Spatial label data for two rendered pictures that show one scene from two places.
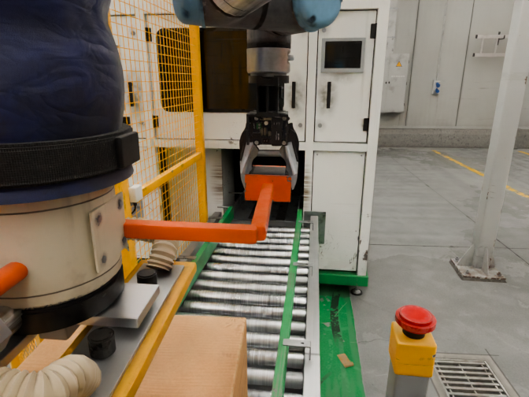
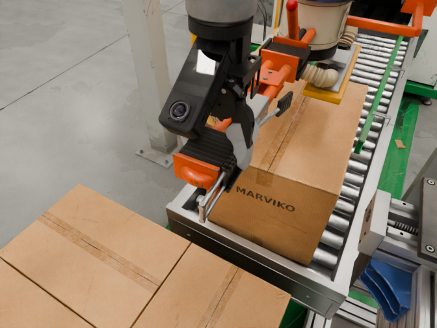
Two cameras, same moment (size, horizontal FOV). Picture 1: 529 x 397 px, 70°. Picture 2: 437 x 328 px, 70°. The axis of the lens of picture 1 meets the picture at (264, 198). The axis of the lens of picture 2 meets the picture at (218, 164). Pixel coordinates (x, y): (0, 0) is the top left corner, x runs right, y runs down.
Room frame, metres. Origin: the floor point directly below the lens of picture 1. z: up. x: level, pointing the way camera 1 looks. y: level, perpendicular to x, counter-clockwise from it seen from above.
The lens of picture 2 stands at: (-0.47, 0.17, 1.58)
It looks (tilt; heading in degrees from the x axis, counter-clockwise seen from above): 45 degrees down; 22
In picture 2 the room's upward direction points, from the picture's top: straight up
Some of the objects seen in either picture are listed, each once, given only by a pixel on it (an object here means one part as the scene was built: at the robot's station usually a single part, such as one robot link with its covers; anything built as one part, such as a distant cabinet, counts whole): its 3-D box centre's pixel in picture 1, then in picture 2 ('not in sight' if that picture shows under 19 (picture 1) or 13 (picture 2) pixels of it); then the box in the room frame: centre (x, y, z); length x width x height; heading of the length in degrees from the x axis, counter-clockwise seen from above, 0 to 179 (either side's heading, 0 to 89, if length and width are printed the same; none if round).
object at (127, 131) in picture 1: (33, 146); not in sight; (0.43, 0.27, 1.37); 0.23 x 0.23 x 0.04
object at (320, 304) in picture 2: not in sight; (245, 262); (0.09, 0.30, 0.48); 0.70 x 0.03 x 0.15; 83
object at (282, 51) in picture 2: not in sight; (283, 58); (0.19, 0.29, 1.26); 0.10 x 0.08 x 0.06; 86
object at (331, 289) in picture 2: not in sight; (247, 248); (0.09, 0.30, 0.58); 0.70 x 0.03 x 0.06; 83
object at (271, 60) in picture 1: (270, 63); not in sight; (0.70, -0.01, 1.47); 0.08 x 0.08 x 0.05
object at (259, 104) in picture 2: not in sight; (246, 112); (-0.03, 0.30, 1.25); 0.07 x 0.07 x 0.04; 86
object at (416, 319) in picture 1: (414, 323); not in sight; (0.60, -0.28, 1.02); 0.07 x 0.07 x 0.04
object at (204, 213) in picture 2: not in sight; (254, 145); (-0.11, 0.26, 1.25); 0.31 x 0.03 x 0.05; 176
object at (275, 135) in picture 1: (268, 111); not in sight; (0.69, -0.01, 1.39); 0.09 x 0.08 x 0.12; 176
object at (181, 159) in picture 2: not in sight; (208, 155); (-0.16, 0.32, 1.25); 0.08 x 0.07 x 0.05; 176
